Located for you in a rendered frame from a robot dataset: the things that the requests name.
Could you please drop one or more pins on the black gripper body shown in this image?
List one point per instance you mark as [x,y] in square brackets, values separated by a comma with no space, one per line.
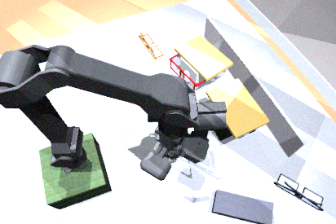
[153,163]

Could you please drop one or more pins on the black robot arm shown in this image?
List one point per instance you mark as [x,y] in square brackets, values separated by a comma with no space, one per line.
[167,99]

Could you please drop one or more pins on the clear glasses with black frame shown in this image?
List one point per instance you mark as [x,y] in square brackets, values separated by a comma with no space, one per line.
[308,196]

